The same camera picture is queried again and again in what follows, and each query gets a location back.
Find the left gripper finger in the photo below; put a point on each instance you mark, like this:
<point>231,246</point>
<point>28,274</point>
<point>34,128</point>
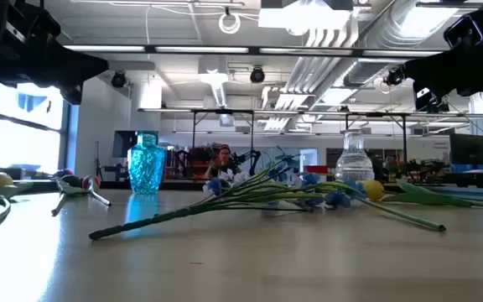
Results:
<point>88,69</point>

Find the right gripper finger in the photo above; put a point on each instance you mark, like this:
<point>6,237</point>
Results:
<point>426,69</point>

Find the red tulip stem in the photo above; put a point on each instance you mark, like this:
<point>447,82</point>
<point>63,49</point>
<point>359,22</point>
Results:
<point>71,180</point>

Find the red tulip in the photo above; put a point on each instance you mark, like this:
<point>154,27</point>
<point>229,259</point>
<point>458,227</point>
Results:
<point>87,183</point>

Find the black tulip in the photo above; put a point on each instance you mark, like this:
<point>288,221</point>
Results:
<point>413,217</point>

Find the blue flower bunch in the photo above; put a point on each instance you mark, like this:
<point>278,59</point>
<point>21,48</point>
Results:
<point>141,222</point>

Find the small black robot arm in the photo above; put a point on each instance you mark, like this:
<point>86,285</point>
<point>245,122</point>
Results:
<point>247,158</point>

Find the blue glass vase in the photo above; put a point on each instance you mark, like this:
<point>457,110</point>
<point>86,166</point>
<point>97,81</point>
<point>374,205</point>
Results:
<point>146,168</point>

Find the clear glass vase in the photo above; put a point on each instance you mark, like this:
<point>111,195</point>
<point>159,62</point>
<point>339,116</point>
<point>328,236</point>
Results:
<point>354,161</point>

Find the black ceiling spotlight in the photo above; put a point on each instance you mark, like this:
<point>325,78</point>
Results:
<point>393,78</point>
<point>257,74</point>
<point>117,79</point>

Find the black monitor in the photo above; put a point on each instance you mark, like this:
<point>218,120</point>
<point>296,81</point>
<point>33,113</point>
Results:
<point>122,143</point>
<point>468,149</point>

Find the thin black stand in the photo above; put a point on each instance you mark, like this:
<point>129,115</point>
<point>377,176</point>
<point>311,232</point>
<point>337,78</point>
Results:
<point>97,161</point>

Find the red dark round object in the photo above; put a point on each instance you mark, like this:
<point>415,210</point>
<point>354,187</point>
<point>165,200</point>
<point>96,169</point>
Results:
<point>63,171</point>

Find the red storage shelf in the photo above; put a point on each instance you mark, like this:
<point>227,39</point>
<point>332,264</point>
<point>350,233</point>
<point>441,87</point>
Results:
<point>197,161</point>

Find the red bin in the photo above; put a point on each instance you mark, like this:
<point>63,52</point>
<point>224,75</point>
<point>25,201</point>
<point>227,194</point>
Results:
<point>316,169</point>

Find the person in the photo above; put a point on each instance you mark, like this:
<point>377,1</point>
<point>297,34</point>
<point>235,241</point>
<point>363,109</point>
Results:
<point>224,161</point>

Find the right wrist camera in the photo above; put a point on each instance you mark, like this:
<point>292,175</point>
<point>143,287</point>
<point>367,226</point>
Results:
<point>463,31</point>

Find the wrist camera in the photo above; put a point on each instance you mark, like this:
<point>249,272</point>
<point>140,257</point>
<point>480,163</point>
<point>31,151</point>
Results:
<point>463,31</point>
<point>15,30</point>

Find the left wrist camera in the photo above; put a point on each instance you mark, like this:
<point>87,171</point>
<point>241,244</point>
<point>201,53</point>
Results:
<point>15,30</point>

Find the black workbench frame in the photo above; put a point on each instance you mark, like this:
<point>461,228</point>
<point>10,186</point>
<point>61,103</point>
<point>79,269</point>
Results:
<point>194,126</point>
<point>404,134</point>

